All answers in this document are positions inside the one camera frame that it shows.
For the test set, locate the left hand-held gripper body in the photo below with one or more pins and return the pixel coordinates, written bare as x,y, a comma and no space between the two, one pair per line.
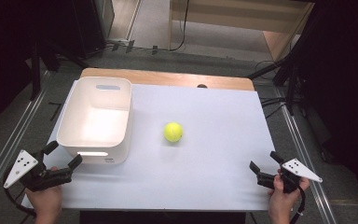
32,180

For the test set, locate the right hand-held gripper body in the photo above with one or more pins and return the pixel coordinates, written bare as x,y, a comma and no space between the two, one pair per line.
295,169

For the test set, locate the white plastic bin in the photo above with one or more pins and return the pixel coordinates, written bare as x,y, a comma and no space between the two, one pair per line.
94,124

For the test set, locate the yellow tennis ball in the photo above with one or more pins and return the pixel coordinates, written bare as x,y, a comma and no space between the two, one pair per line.
173,132

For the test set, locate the person's left hand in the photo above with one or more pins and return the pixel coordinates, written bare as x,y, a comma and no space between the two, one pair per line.
46,200

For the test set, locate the person's right hand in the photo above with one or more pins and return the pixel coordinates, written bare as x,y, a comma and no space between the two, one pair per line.
281,203

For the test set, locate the white board table cover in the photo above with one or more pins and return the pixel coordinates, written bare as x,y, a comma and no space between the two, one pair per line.
205,174

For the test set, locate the black tripod stand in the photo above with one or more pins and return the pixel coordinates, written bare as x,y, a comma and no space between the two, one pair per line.
292,68

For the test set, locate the wooden table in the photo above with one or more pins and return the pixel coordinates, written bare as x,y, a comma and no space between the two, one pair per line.
167,77

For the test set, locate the dark cabinet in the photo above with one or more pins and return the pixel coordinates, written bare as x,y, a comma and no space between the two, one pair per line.
80,25

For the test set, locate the light wooden cabinet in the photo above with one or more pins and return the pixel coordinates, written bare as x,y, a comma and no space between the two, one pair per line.
230,15

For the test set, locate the metal floor rail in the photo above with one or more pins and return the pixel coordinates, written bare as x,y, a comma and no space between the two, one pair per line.
307,168
9,149

